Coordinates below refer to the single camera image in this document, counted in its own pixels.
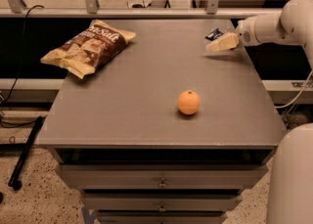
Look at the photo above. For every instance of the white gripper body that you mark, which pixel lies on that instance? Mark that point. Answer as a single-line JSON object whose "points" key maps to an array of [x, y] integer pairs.
{"points": [[246, 31]]}

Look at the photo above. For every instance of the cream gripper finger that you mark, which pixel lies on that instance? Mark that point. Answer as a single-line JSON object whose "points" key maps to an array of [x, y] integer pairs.
{"points": [[227, 41]]}

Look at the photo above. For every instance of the blue rxbar blueberry wrapper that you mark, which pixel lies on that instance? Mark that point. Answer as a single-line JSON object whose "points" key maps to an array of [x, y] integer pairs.
{"points": [[216, 33]]}

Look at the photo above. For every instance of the orange fruit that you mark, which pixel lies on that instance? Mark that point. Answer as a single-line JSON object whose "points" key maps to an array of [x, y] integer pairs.
{"points": [[188, 102]]}

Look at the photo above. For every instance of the grey drawer cabinet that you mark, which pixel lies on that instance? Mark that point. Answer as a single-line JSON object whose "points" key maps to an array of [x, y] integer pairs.
{"points": [[126, 113]]}

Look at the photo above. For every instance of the sea salt chips bag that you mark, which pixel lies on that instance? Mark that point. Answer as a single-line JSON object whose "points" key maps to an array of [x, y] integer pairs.
{"points": [[90, 49]]}

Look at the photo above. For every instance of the top grey drawer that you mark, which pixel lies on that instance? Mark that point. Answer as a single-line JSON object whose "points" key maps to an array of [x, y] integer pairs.
{"points": [[154, 177]]}

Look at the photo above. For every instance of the grey drawer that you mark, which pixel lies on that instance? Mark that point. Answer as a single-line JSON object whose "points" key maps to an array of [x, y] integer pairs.
{"points": [[154, 177], [160, 218], [162, 202]]}

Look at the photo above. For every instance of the middle grey drawer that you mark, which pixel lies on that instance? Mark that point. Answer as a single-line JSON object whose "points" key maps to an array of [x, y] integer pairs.
{"points": [[162, 202]]}

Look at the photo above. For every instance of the bottom grey drawer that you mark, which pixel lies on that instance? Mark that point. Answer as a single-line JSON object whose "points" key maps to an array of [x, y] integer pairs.
{"points": [[160, 218]]}

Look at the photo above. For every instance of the black rod with wheel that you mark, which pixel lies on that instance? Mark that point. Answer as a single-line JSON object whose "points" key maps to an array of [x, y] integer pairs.
{"points": [[15, 183]]}

